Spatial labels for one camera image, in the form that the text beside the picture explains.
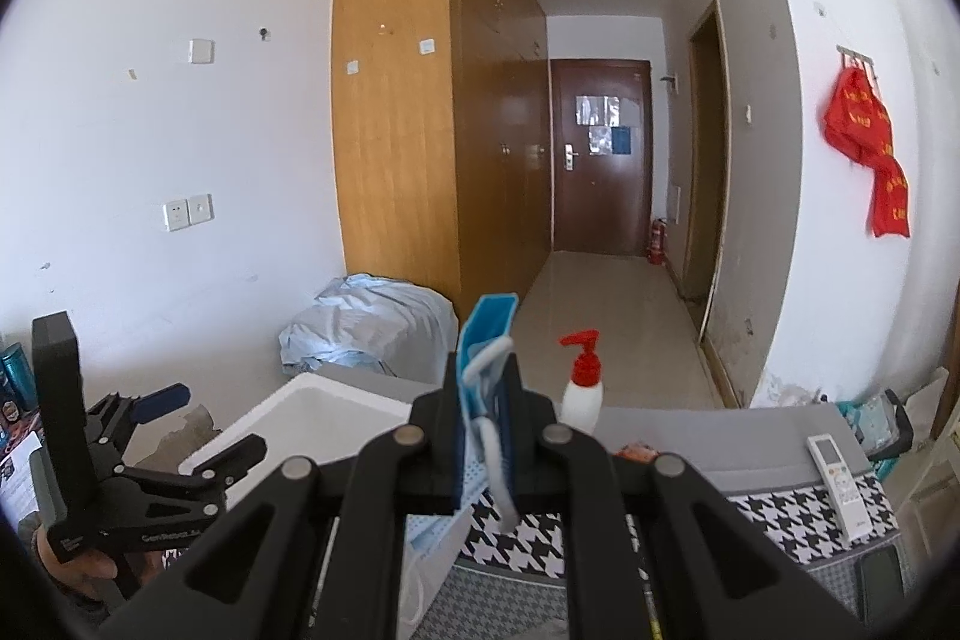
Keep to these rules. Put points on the double wall socket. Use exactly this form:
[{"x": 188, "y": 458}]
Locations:
[{"x": 187, "y": 212}]

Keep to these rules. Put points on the tissue pack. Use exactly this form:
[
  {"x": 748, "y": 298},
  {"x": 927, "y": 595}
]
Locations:
[{"x": 874, "y": 422}]

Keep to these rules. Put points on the pale blue cloth bundle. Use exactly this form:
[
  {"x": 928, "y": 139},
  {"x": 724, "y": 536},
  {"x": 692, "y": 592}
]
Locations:
[{"x": 367, "y": 325}]

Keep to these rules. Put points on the red snack packet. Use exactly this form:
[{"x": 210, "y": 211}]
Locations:
[{"x": 637, "y": 451}]

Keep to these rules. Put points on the wall hook rack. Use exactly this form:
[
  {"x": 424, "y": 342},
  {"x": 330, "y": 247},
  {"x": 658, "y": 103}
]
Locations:
[{"x": 857, "y": 54}]

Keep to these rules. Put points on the white plastic bin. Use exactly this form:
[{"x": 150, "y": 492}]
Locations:
[{"x": 315, "y": 407}]

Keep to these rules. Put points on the red hanging banner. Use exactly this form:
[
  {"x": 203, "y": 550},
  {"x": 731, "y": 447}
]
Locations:
[{"x": 862, "y": 130}]

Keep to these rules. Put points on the dark smartphone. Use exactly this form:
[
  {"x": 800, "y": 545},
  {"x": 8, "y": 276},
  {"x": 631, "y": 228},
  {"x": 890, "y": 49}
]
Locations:
[{"x": 879, "y": 584}]

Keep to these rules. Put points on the white pump bottle red top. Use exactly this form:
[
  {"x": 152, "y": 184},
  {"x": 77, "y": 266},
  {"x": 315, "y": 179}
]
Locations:
[{"x": 583, "y": 396}]

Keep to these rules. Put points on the blue face mask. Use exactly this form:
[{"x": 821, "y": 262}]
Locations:
[{"x": 487, "y": 340}]

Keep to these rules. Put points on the white remote control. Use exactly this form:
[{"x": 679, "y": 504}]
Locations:
[{"x": 838, "y": 486}]

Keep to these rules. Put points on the blue can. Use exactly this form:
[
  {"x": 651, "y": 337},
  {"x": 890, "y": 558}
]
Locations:
[{"x": 16, "y": 377}]

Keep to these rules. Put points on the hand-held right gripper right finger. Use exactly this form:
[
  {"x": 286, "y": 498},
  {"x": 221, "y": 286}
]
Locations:
[{"x": 505, "y": 437}]

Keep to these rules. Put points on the wooden wardrobe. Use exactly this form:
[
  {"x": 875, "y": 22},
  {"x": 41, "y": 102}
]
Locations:
[{"x": 420, "y": 145}]

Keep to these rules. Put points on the dark brown door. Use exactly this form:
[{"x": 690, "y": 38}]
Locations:
[{"x": 600, "y": 197}]

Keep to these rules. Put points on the printed paper leaflet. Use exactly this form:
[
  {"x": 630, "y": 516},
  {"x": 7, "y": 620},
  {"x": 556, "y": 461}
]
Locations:
[{"x": 21, "y": 482}]

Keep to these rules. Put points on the white wall switch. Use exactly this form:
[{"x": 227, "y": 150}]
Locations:
[{"x": 201, "y": 51}]

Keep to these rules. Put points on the wooden door frame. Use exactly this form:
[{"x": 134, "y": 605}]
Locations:
[{"x": 709, "y": 175}]

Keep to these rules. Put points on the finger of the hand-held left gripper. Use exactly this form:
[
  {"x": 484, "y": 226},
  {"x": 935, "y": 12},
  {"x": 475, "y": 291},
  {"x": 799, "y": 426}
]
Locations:
[
  {"x": 161, "y": 401},
  {"x": 225, "y": 456}
]

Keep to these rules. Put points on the person's left hand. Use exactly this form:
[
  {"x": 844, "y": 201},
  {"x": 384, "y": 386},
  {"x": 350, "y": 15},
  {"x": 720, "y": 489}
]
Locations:
[{"x": 90, "y": 576}]

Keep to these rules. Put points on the red fire extinguisher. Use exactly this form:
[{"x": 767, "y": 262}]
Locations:
[{"x": 658, "y": 242}]

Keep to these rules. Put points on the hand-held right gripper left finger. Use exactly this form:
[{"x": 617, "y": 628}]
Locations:
[{"x": 449, "y": 449}]

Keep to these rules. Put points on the houndstooth tablecloth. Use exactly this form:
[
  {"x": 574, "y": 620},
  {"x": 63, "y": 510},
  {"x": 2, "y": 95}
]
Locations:
[{"x": 750, "y": 460}]

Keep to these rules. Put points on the small switch on wardrobe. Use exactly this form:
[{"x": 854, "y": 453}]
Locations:
[{"x": 428, "y": 46}]

